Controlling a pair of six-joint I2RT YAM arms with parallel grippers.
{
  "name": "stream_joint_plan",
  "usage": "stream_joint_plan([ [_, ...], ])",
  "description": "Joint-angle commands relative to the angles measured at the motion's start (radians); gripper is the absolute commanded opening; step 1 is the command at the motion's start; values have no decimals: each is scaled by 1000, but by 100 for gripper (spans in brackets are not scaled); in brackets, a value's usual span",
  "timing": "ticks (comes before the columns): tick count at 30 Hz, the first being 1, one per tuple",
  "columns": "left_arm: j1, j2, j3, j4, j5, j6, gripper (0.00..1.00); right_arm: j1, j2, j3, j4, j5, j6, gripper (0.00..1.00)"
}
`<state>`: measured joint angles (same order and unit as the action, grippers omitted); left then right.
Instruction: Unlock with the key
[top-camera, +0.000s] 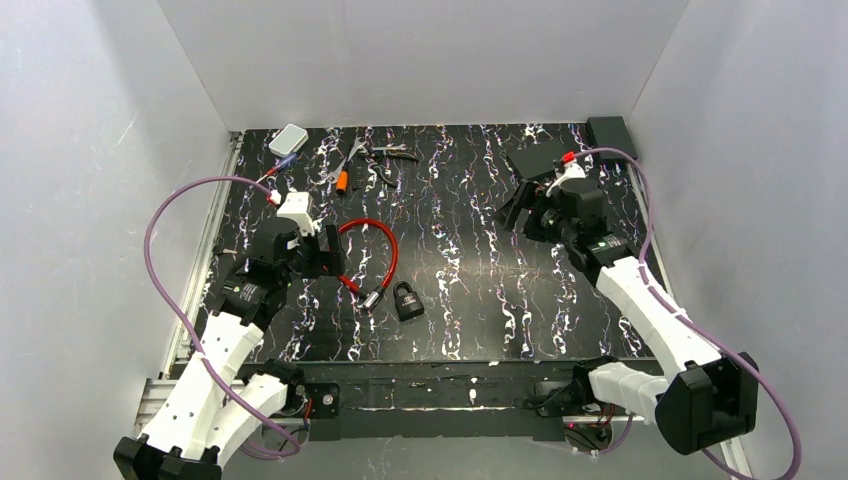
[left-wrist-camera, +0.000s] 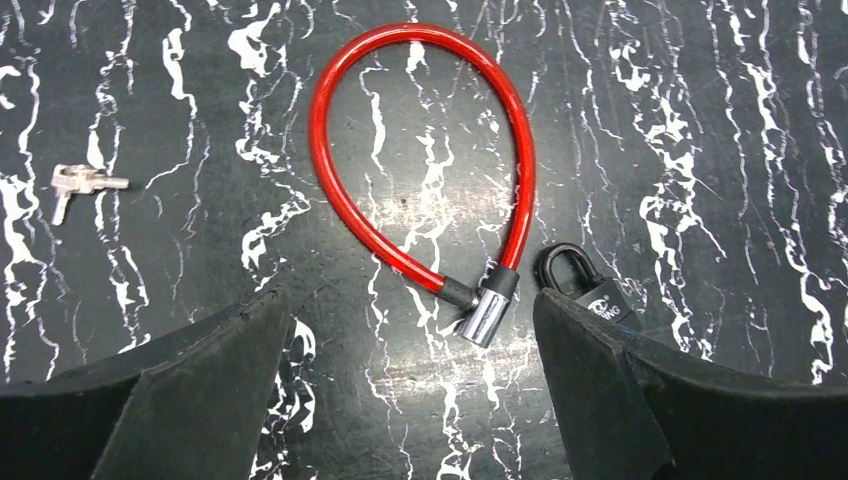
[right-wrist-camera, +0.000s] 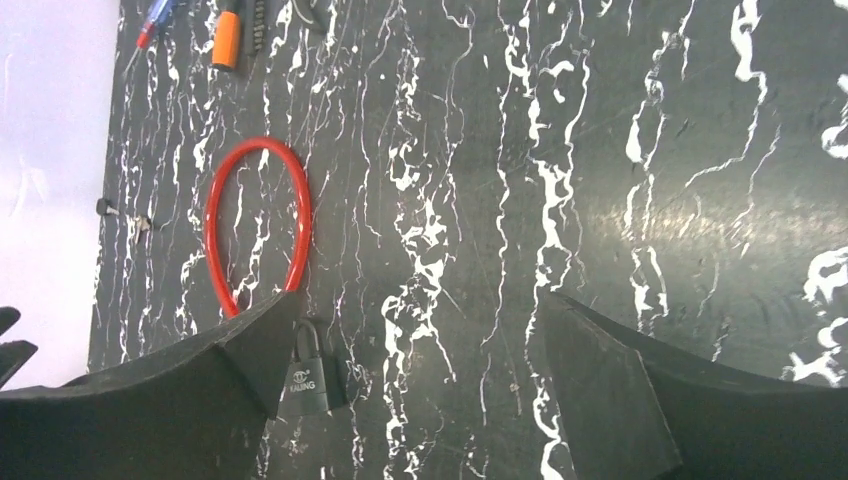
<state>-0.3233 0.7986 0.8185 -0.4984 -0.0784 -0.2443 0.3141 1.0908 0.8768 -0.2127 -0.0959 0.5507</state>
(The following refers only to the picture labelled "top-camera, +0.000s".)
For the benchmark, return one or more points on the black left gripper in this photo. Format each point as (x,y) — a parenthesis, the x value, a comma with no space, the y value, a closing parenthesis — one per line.
(318,254)

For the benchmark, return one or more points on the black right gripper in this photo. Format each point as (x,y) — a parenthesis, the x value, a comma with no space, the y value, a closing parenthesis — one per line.
(523,198)

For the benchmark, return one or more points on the black padlock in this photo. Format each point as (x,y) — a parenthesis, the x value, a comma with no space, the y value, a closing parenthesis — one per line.
(407,302)

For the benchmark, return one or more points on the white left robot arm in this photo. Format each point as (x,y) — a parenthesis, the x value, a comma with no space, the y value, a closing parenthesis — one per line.
(203,422)

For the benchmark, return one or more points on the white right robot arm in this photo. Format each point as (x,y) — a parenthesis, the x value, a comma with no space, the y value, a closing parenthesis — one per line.
(702,396)

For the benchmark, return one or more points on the flat black plate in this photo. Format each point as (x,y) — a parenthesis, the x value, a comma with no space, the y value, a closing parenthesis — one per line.
(538,162)

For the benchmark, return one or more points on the black comb piece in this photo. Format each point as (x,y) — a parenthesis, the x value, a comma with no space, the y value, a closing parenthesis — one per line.
(357,177)

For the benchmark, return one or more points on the red blue screwdriver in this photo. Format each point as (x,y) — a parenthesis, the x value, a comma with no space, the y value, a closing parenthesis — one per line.
(281,164)

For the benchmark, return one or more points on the white rectangular box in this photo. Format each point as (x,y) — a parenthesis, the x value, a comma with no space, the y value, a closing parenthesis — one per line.
(288,140)

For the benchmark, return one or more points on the black box in corner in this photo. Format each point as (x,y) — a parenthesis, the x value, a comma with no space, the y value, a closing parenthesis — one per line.
(612,132)

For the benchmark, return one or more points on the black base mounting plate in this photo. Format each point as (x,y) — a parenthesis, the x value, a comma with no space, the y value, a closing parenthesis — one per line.
(444,399)

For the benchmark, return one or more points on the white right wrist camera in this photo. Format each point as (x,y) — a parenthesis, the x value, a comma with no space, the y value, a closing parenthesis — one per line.
(572,170)

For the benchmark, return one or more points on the orange handled tool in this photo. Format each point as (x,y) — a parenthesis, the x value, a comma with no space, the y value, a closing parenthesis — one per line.
(340,176)

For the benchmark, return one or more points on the black handled pliers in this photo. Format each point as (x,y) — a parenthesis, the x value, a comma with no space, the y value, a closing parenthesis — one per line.
(394,152)

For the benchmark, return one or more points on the aluminium frame rail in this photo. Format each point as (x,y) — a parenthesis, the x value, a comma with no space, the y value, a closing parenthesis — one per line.
(179,346)

